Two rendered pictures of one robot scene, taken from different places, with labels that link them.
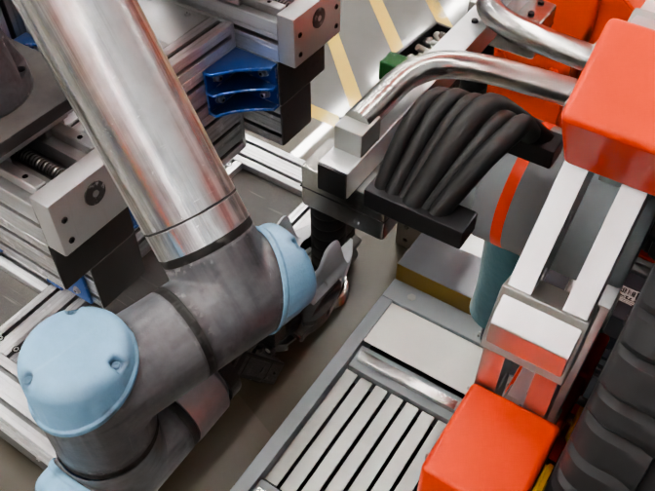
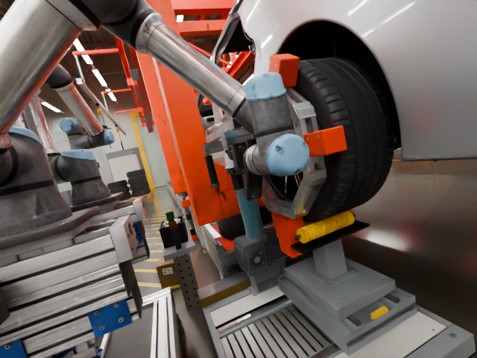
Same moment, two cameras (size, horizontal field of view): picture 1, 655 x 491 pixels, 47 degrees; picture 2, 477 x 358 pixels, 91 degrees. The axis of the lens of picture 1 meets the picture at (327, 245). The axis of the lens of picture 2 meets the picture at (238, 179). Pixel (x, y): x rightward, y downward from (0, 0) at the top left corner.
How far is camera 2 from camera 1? 0.79 m
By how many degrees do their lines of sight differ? 60
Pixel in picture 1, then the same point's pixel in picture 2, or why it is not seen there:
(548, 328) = (305, 105)
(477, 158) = not seen: hidden behind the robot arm
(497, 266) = (250, 207)
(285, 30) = (138, 206)
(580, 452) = (333, 109)
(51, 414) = (278, 82)
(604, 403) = (328, 96)
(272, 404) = not seen: outside the picture
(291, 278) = not seen: hidden behind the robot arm
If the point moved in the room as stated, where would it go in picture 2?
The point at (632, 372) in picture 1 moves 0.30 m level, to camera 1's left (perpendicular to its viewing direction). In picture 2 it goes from (325, 88) to (282, 77)
